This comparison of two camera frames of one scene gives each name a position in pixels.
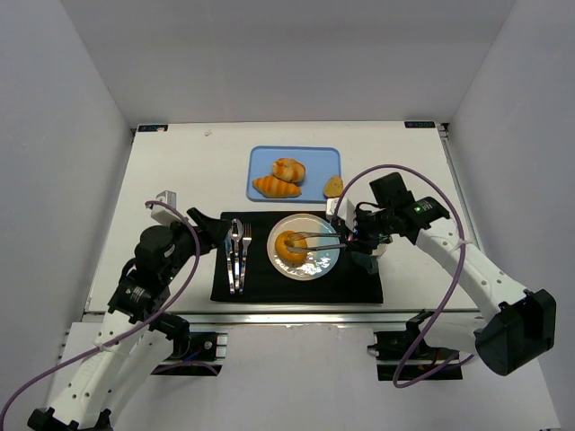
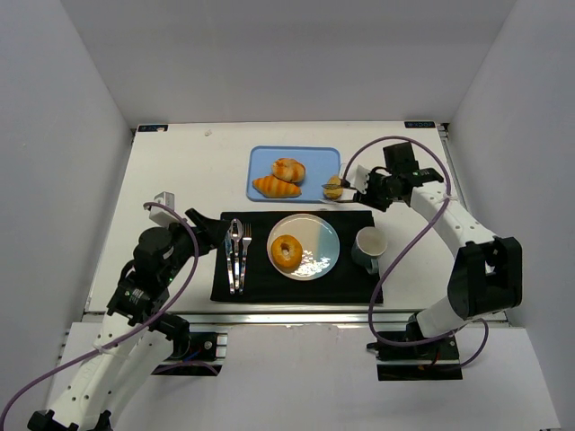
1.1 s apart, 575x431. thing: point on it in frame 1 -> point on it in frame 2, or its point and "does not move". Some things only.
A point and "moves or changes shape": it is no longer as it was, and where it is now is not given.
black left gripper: x=206 y=230 does not move
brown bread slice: x=333 y=187 does not move
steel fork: x=247 y=242 does not move
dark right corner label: x=419 y=124 does not move
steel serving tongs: x=303 y=234 moves or changes shape
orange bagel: x=282 y=242 moves or changes shape
